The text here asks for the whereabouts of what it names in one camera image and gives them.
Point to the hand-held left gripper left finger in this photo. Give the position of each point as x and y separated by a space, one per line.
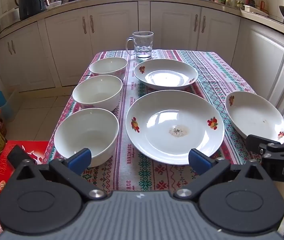
80 158

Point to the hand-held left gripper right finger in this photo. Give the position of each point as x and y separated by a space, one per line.
199 161

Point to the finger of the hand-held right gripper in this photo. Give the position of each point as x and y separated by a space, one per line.
257 142

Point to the plain white bowl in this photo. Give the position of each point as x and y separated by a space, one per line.
96 90
81 130

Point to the large white flower-print plate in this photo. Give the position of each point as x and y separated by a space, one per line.
162 110

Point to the white bowl pink floral print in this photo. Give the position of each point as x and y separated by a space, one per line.
106 65

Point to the patterned striped tablecloth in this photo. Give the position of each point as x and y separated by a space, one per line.
207 80

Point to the pale blue plastic container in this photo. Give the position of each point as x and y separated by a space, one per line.
8 112

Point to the clear glass mug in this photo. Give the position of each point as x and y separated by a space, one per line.
143 42

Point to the white countertop appliance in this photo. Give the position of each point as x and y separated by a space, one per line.
8 17

